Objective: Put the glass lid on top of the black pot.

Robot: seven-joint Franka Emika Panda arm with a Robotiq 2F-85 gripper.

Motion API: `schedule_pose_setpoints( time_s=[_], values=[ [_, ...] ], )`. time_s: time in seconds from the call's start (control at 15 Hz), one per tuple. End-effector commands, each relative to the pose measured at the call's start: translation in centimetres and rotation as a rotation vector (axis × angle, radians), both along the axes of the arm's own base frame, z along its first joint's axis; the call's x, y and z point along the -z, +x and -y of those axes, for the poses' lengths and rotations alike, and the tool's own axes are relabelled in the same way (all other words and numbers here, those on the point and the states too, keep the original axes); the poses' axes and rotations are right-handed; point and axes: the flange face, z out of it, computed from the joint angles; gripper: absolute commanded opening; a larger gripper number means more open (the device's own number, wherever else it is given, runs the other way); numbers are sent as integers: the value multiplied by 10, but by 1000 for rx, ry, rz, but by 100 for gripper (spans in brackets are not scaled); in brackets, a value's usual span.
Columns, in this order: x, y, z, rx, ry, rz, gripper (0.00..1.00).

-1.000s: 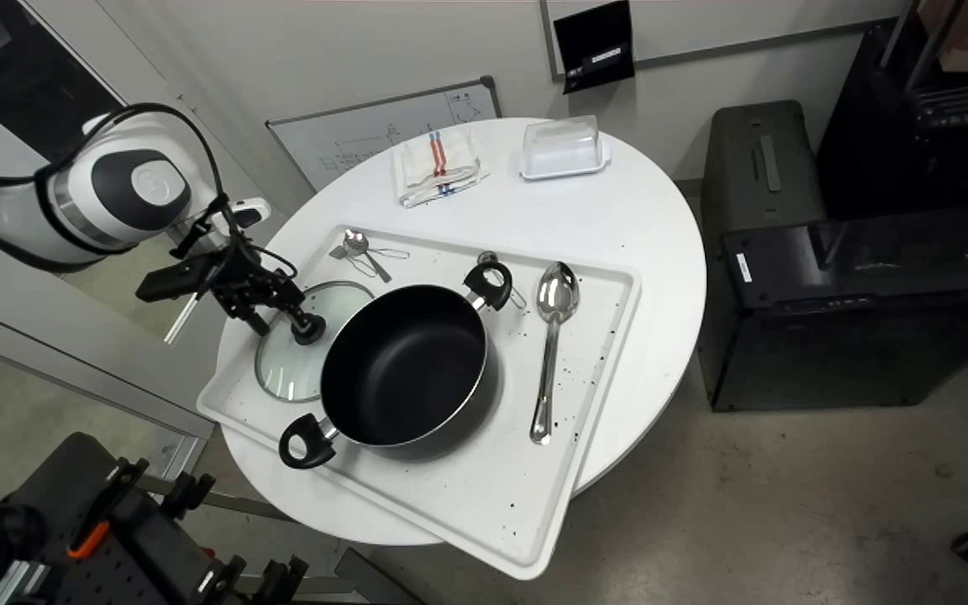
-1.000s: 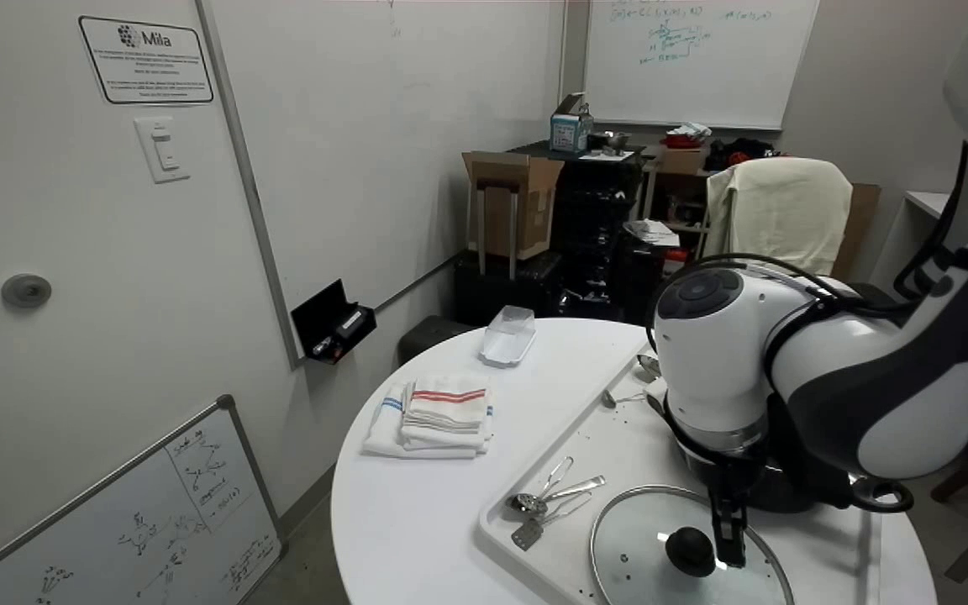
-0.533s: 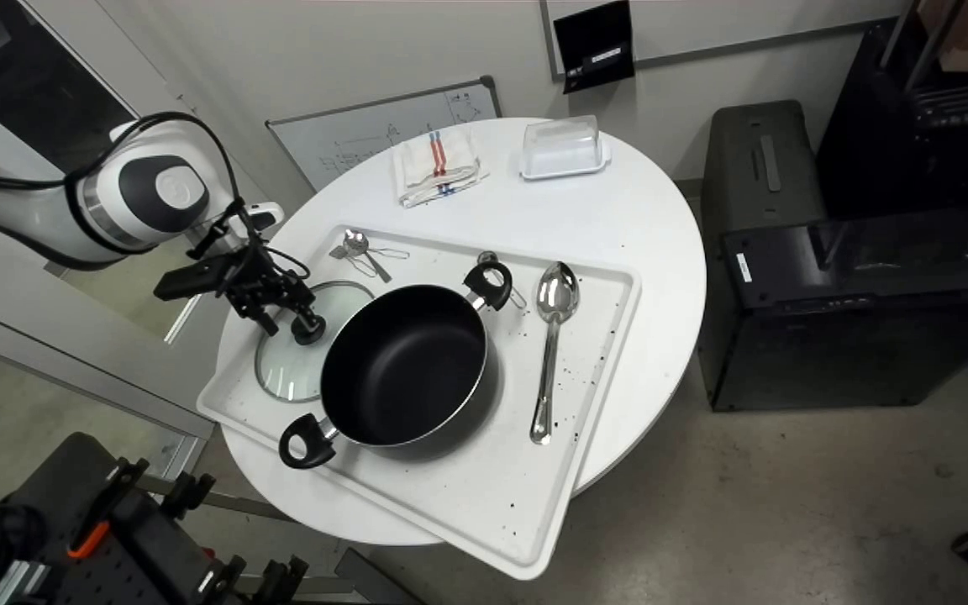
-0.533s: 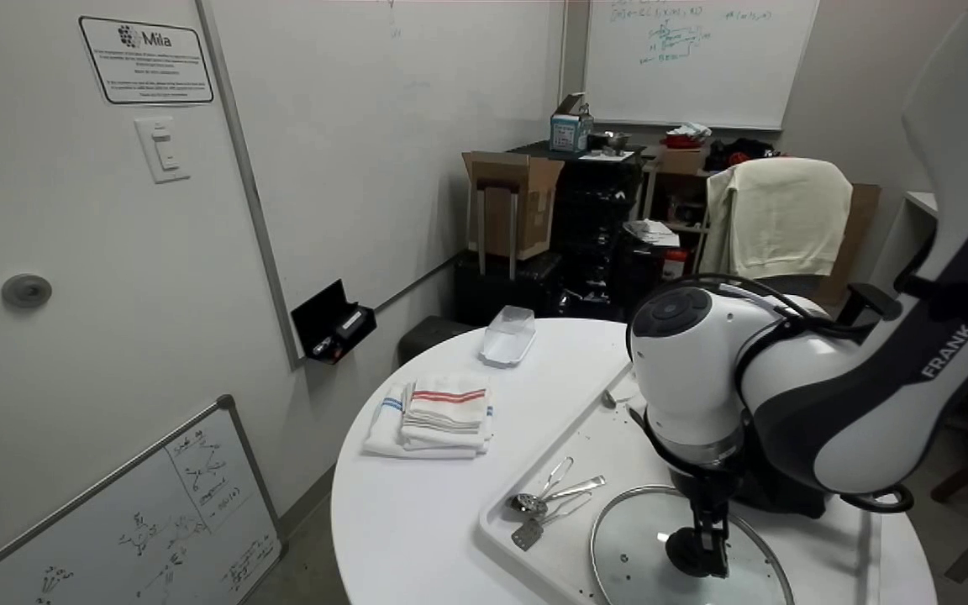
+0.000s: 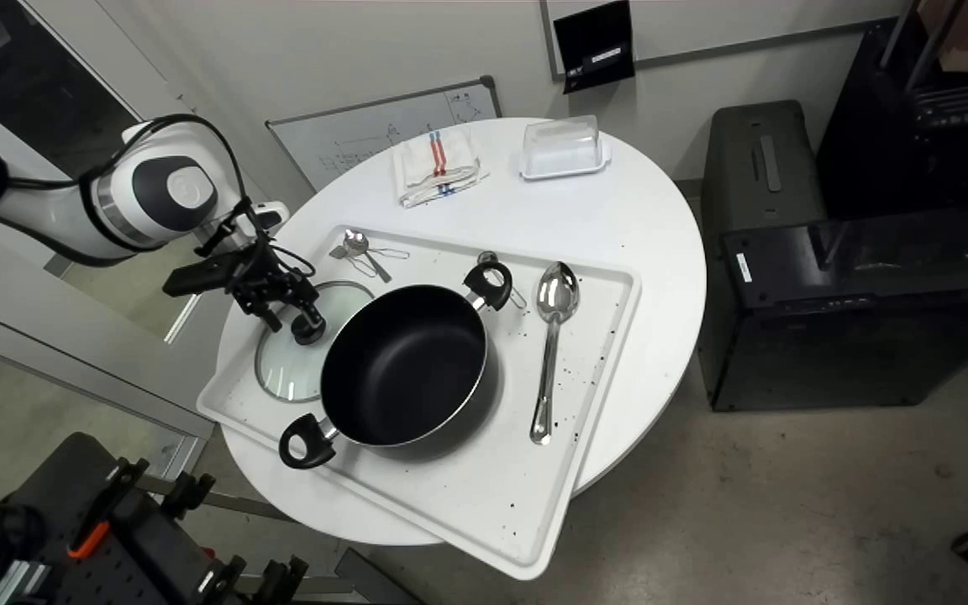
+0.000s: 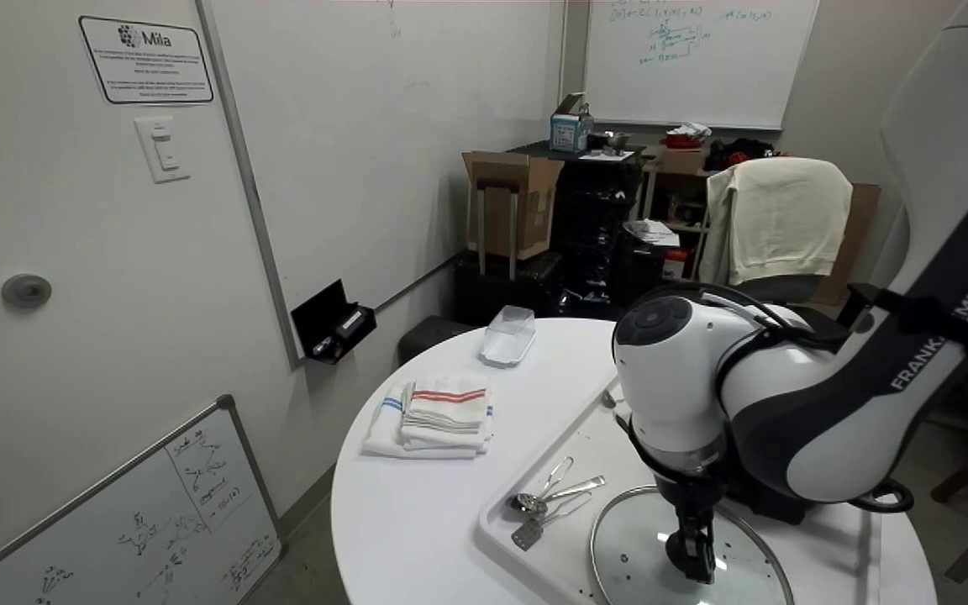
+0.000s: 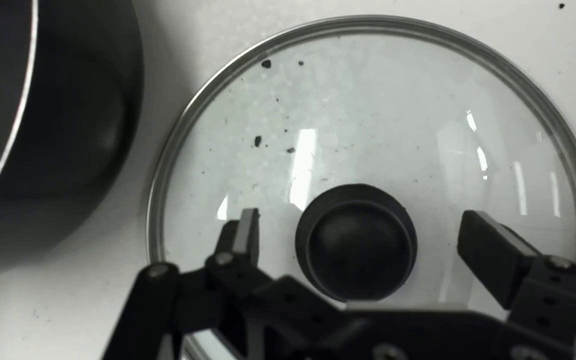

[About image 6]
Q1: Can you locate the large wall whiteboard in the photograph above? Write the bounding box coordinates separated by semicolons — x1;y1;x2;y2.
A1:
193;0;570;366

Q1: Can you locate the cream cloth on chair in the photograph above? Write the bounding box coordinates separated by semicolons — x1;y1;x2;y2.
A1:
700;155;857;289

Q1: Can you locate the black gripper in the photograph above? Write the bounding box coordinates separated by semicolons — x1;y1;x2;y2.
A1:
651;466;726;584

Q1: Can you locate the blue striped folded towel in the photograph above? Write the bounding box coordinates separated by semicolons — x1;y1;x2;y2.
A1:
359;393;491;465

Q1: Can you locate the white light switch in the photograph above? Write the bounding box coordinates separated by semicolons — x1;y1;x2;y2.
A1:
132;115;196;186

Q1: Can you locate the round grey wall bumper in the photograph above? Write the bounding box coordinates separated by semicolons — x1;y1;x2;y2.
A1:
0;269;57;311

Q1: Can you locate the blue tissue box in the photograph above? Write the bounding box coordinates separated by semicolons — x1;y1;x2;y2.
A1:
549;112;594;157

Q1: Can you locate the whiteboard with green writing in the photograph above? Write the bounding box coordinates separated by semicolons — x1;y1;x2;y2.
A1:
582;0;823;131

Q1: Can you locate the brown cardboard box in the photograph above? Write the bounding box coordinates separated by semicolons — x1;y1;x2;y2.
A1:
461;147;566;262

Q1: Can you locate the white paper stack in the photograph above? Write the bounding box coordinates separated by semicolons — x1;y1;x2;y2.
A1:
622;216;681;251

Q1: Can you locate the white wall sign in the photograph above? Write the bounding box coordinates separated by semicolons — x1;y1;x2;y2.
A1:
78;13;219;107

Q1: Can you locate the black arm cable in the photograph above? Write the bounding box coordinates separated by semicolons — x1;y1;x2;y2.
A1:
707;283;968;374

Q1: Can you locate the red striped folded towel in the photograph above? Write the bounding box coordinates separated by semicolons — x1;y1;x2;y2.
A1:
400;381;494;437

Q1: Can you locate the clear plastic container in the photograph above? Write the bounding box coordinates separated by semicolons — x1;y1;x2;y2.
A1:
479;304;540;369

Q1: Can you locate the glass lid with black knob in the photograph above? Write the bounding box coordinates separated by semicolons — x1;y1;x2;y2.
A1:
585;485;798;605

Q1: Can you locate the small whiteboard with drawings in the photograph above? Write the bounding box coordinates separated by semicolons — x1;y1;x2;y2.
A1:
0;393;286;605

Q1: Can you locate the black drawer cabinet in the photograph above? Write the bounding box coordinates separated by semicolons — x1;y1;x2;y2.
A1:
554;147;648;315

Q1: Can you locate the black eraser holder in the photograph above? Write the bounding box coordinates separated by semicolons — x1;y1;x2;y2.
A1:
290;278;381;366

